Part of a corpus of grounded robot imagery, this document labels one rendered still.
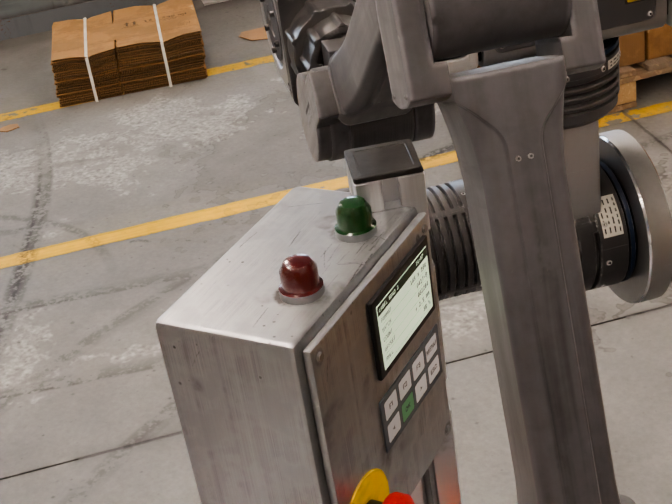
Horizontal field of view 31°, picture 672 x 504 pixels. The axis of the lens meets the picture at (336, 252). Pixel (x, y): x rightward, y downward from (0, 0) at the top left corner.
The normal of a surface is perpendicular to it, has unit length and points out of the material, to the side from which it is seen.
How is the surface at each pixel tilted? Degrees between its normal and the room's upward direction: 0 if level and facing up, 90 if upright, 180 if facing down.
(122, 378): 0
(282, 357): 90
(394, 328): 90
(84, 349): 0
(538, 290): 70
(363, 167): 0
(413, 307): 90
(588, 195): 90
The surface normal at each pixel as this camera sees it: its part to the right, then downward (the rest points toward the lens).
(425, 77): 0.18, 0.14
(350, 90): -0.93, 0.24
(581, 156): 0.23, 0.47
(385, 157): -0.14, -0.85
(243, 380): -0.45, 0.51
